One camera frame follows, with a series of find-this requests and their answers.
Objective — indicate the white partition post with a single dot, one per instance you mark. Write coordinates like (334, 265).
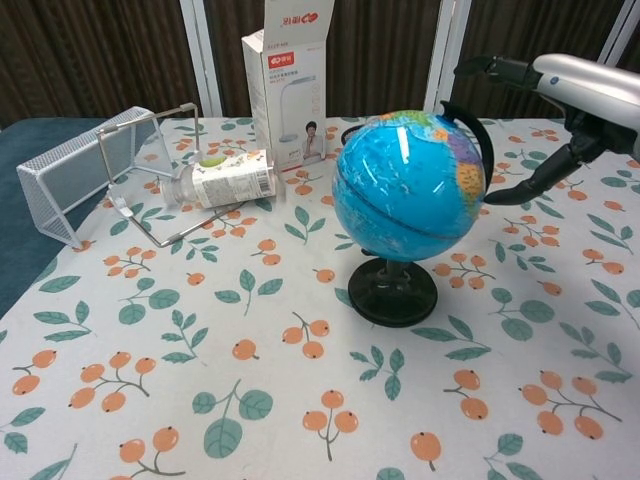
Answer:
(200, 55)
(445, 55)
(617, 35)

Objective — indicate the clear plastic labelled bottle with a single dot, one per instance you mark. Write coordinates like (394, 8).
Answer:
(225, 180)

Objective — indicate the white lamp carton box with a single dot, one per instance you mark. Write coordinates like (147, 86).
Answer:
(290, 95)

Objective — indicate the blue table cover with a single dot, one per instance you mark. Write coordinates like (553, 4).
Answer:
(20, 225)

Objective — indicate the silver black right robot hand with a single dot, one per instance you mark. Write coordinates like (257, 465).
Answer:
(590, 82)

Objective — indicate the small blue desk globe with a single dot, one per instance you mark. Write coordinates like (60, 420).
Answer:
(400, 185)

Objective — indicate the floral print tablecloth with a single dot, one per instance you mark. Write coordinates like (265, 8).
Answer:
(250, 350)

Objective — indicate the white mesh metal rack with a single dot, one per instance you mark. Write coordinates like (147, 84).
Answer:
(65, 180)

